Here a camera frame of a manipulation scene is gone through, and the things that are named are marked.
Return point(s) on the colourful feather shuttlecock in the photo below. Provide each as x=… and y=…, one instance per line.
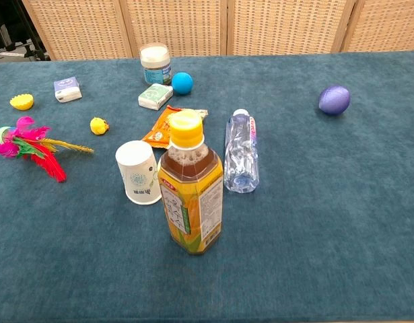
x=6, y=148

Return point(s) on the black tripod stand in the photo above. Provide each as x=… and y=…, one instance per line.
x=31, y=37

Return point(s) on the yellow capped tea bottle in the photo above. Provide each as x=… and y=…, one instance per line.
x=190, y=188

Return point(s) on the clear plastic water bottle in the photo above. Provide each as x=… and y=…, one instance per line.
x=242, y=151

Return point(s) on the orange white snack packet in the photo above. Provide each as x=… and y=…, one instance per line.
x=159, y=132

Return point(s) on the white paper cup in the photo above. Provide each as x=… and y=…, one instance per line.
x=137, y=171

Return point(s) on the blue ball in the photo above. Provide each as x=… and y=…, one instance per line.
x=182, y=83

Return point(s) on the teal card box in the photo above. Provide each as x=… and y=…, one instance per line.
x=155, y=97

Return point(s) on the white lidded plastic jar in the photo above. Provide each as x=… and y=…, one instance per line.
x=155, y=64

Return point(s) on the small yellow rubber duck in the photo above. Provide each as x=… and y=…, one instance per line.
x=98, y=126

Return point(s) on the teal table cloth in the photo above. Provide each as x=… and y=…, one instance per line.
x=311, y=208

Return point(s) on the purple egg shaped ball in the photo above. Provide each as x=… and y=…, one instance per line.
x=334, y=100

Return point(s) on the wooden rattan folding screen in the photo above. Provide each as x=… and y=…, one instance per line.
x=260, y=27

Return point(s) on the purple white tissue pack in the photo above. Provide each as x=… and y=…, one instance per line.
x=67, y=89

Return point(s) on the yellow plastic bottle cap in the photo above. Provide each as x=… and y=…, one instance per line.
x=22, y=102

